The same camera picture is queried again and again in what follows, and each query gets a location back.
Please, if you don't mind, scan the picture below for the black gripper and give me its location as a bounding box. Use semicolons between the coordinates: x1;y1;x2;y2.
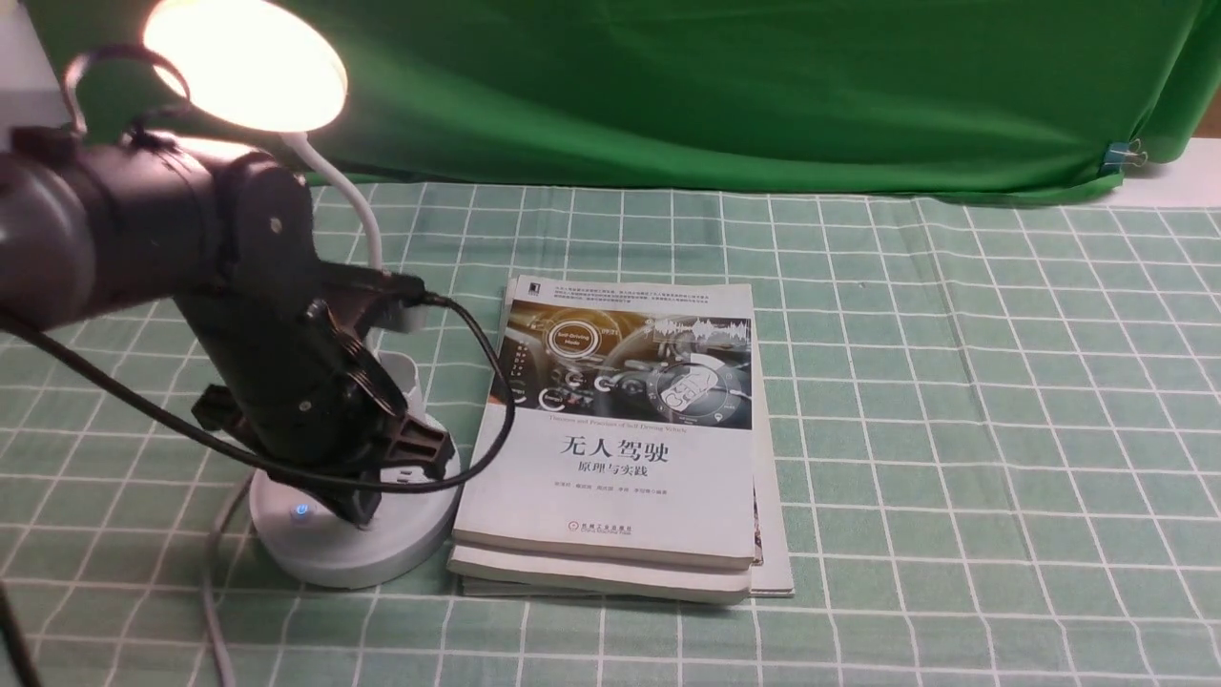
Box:
177;257;453;530

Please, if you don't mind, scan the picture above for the white desk lamp with sockets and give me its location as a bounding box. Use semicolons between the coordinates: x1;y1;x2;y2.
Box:
140;1;459;591

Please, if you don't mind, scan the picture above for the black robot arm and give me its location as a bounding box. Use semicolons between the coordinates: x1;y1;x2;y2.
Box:
2;127;457;528

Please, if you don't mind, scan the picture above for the top white self-driving book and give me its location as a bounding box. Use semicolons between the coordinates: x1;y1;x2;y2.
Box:
453;277;755;570

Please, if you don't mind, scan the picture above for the middle white book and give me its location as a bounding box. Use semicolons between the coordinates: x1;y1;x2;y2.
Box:
446;545;755;606

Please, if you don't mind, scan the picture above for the bottom thin book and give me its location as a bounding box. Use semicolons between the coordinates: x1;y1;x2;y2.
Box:
460;362;795;598

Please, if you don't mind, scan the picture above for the green backdrop cloth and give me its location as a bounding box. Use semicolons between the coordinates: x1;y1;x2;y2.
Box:
23;0;1221;207

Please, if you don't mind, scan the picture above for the blue binder clip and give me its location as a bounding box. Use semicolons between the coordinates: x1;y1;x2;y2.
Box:
1099;138;1149;176

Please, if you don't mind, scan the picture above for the white lamp power cable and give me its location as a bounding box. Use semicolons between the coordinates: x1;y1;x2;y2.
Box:
200;473;256;687

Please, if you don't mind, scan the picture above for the black camera cable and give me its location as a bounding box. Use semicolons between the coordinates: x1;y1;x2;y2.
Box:
0;44;518;687

